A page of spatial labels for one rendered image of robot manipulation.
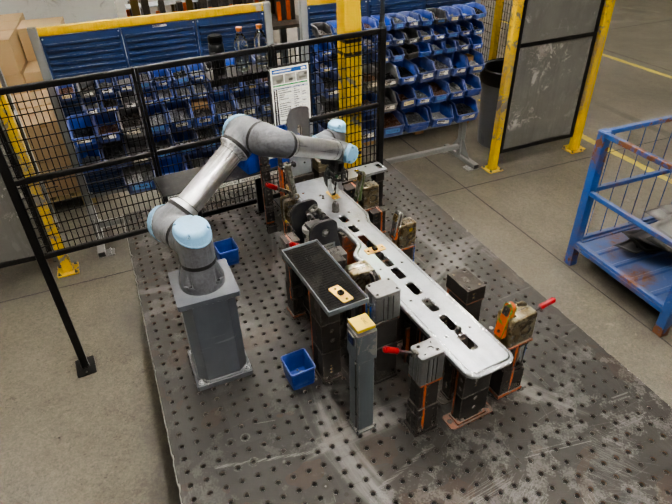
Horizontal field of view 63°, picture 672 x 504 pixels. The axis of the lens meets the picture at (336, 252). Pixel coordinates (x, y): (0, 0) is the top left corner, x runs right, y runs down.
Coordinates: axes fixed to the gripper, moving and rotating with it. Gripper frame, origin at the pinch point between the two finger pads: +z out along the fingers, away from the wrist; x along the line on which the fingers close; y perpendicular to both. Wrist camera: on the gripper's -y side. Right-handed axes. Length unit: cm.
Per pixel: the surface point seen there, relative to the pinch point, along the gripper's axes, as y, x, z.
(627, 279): 55, 168, 78
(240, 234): -32, -36, 36
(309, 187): -12.4, -6.1, 3.9
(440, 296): 82, 1, -6
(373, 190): 8.0, 16.6, -0.3
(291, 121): -29.3, -7.1, -22.4
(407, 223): 41.8, 12.6, -6.2
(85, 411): -13, -133, 105
